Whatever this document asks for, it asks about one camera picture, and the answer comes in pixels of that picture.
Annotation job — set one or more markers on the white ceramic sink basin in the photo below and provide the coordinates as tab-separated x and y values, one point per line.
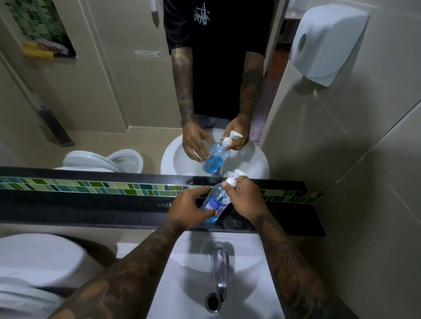
184	289

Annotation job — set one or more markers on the person's right hand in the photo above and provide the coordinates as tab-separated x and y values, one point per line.
248	200

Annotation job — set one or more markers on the blue liquid soap pump bottle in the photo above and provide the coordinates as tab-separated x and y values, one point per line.
216	198

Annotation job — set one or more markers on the metal sink drain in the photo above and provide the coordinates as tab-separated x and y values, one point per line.
212	304

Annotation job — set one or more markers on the person's left thumb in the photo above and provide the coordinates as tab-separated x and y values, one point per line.
202	215

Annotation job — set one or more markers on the black stone ledge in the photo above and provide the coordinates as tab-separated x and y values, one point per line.
98	210

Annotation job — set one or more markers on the white toilet seat lid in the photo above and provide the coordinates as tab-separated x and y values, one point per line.
23	300

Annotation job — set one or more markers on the person's right forearm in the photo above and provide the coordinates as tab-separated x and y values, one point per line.
296	272

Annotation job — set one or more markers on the wall mirror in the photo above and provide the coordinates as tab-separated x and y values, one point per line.
131	82

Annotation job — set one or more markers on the chrome sink faucet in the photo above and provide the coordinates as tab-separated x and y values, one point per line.
221	263

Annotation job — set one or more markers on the person's left forearm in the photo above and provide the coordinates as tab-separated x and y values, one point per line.
131	276

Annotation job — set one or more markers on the person's left hand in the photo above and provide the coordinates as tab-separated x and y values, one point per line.
184	208

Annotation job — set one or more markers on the white wall paper dispenser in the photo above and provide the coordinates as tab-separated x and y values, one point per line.
325	39

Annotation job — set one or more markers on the person's right thumb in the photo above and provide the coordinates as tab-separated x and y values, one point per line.
227	188

